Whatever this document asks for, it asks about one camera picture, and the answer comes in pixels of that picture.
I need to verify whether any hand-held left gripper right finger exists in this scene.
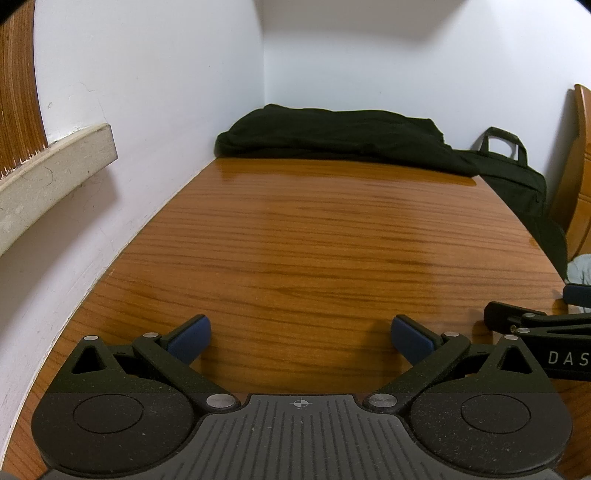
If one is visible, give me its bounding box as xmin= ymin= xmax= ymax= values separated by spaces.
xmin=362 ymin=315 xmax=535 ymax=413

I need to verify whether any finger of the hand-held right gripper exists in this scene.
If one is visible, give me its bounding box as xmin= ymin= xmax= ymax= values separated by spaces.
xmin=563 ymin=284 xmax=591 ymax=309
xmin=483 ymin=301 xmax=591 ymax=335

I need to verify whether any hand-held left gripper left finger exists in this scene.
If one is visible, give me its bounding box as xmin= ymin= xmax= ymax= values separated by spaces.
xmin=69 ymin=315 xmax=241 ymax=413

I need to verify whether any black garment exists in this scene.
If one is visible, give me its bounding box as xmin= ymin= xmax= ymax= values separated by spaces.
xmin=215 ymin=104 xmax=482 ymax=177

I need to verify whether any grey cloth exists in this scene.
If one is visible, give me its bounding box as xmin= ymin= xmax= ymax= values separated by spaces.
xmin=566 ymin=254 xmax=591 ymax=286

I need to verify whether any wooden chair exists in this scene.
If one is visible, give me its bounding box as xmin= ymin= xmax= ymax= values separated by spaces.
xmin=547 ymin=84 xmax=591 ymax=261

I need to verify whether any black laptop bag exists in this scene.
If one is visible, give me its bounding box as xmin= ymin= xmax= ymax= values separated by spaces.
xmin=455 ymin=127 xmax=568 ymax=278

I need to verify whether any white window sill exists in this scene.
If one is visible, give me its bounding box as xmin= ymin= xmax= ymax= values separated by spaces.
xmin=0 ymin=124 xmax=117 ymax=257

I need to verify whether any wooden window frame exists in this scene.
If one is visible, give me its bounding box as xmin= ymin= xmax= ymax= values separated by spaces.
xmin=0 ymin=4 xmax=49 ymax=180

